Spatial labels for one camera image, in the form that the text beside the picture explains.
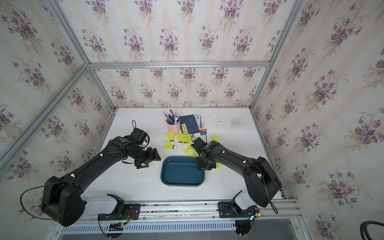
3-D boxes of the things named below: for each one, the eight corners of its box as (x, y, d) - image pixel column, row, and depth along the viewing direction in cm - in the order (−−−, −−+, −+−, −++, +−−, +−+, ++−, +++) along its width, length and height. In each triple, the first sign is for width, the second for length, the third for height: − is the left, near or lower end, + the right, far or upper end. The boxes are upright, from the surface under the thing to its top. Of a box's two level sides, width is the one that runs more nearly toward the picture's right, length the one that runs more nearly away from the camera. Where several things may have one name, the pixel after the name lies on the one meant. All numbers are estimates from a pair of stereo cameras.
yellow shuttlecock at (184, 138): (177, 145, 100) (176, 141, 96) (177, 136, 104) (177, 133, 101) (192, 145, 100) (192, 141, 96) (192, 136, 104) (192, 133, 101)
